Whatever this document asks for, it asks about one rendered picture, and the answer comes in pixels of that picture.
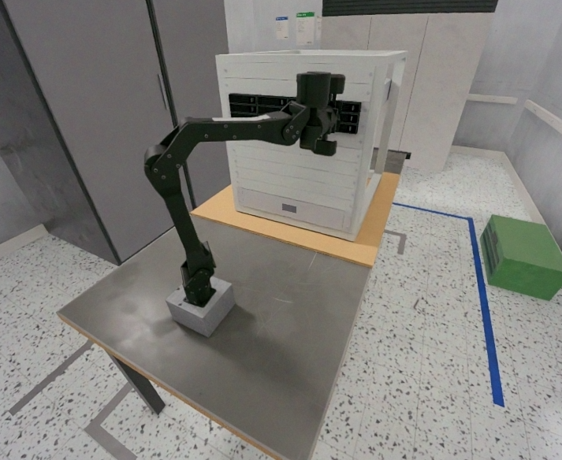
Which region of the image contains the tan wooden board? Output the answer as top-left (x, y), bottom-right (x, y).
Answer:
top-left (191, 172), bottom-right (400, 268)

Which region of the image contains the white rack cabinet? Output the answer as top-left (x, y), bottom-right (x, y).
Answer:
top-left (215, 50), bottom-right (408, 242)

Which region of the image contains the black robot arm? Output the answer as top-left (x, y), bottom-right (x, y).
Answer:
top-left (144, 72), bottom-right (331, 308)

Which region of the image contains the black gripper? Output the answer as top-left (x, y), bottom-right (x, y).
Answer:
top-left (312, 73), bottom-right (346, 157)

